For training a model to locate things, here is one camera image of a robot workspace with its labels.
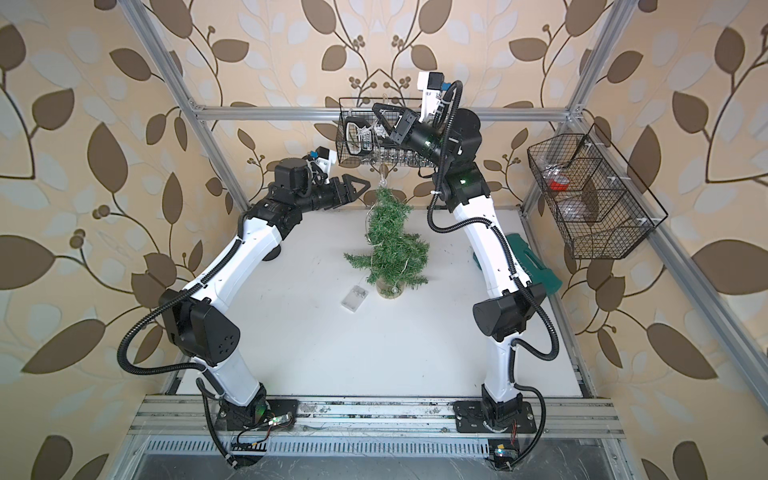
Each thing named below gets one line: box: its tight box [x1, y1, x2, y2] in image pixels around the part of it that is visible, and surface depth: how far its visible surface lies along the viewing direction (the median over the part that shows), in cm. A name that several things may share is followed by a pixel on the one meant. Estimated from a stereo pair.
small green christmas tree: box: [344, 188, 429, 299], surface depth 78 cm
